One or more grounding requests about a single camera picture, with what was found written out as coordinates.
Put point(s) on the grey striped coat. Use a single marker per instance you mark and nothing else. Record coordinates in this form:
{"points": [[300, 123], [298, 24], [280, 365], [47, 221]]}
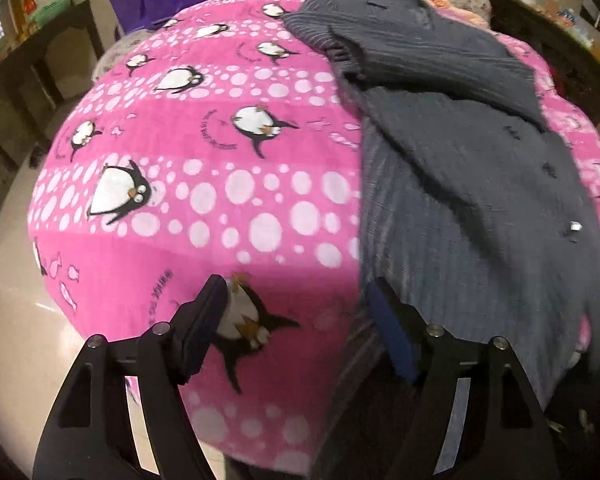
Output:
{"points": [[455, 160]]}

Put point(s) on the green plastic basket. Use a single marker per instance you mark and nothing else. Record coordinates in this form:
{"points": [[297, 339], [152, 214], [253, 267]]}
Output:
{"points": [[50, 10]]}

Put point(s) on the pink penguin print blanket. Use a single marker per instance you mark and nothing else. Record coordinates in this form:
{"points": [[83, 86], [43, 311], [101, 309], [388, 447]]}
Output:
{"points": [[205, 185]]}

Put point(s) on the dark wooden table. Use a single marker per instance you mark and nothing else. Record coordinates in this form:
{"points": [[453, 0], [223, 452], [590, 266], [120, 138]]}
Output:
{"points": [[80, 25]]}

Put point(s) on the dark slipper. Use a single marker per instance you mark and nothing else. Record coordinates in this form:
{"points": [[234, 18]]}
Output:
{"points": [[40, 155]]}

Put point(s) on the pile of assorted packets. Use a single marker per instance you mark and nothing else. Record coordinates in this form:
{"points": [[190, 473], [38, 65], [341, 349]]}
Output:
{"points": [[570, 20]]}

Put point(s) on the red wall sticker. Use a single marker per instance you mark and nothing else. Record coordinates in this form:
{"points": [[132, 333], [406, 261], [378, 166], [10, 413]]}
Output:
{"points": [[28, 0]]}

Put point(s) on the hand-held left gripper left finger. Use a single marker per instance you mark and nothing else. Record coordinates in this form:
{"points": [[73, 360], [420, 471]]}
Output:
{"points": [[205, 320]]}

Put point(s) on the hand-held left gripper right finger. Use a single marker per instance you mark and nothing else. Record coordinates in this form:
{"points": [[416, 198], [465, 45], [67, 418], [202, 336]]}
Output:
{"points": [[390, 330]]}

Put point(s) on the floral bed sheet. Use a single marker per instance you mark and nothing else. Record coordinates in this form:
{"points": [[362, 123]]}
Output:
{"points": [[115, 55]]}

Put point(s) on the dark carved wooden cabinet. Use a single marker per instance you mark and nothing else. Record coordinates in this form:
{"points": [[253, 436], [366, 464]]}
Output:
{"points": [[555, 45]]}

